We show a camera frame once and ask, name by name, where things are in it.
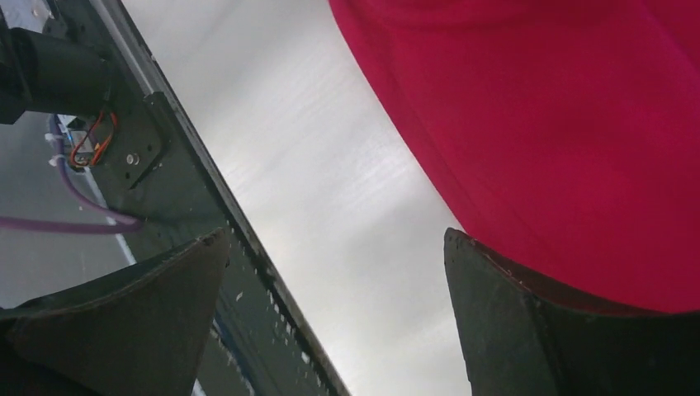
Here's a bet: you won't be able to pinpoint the red t shirt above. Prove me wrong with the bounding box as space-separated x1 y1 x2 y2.
330 1 699 313

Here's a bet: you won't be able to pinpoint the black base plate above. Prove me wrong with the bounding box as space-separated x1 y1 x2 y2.
50 1 348 395

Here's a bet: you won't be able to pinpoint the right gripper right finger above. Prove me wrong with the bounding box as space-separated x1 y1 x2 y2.
443 229 699 395

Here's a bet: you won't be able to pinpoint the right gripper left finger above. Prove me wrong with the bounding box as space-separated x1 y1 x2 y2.
1 229 230 395

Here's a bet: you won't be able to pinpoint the red orange wires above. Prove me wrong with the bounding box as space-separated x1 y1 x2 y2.
68 109 119 167

